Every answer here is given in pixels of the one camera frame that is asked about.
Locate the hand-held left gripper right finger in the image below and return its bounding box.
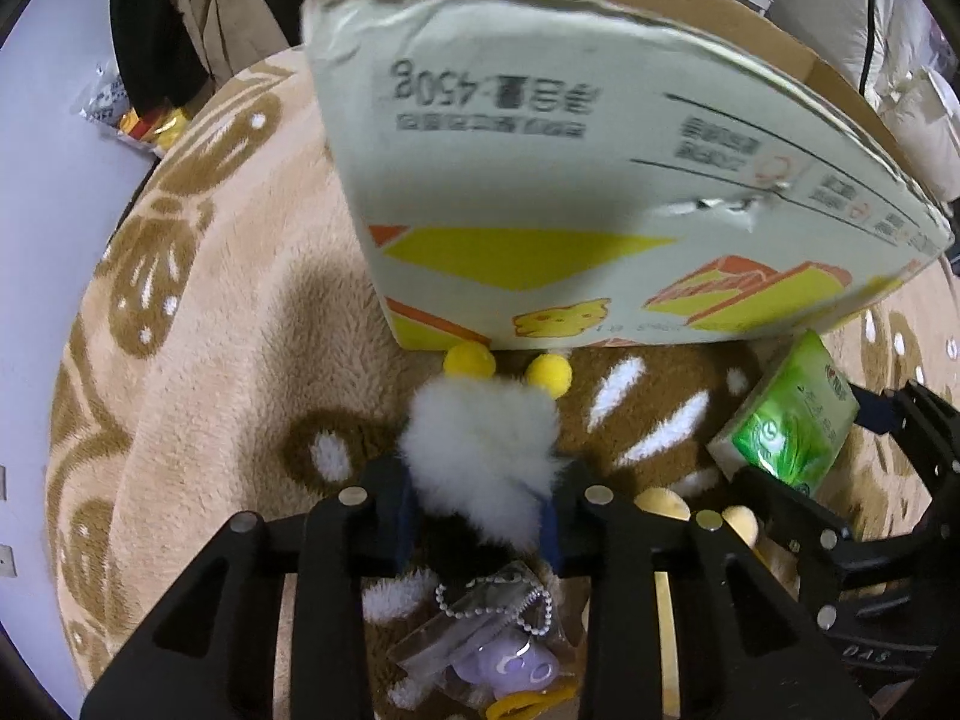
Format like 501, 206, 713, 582
540, 457, 878, 720

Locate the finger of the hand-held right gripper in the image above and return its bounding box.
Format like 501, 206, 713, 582
847, 381, 960, 497
731, 465, 860, 608

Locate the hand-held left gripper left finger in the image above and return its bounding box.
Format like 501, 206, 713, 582
79, 457, 421, 720

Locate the green tissue pack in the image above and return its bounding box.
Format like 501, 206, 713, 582
707, 328, 861, 497

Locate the white fluffy plush toy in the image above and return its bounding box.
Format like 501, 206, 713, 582
397, 341, 575, 550

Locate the purple charm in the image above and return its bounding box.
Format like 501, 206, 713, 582
390, 562, 583, 720

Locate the printed cardboard box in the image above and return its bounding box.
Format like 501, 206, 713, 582
300, 0, 957, 355

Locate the beige floral blanket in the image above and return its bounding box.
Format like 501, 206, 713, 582
45, 45, 960, 720

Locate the clear snack bag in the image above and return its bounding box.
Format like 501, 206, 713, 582
71, 64, 197, 160

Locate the beige coat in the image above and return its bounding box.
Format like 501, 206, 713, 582
166, 0, 302, 85

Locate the black coat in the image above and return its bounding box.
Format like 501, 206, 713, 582
107, 0, 215, 110

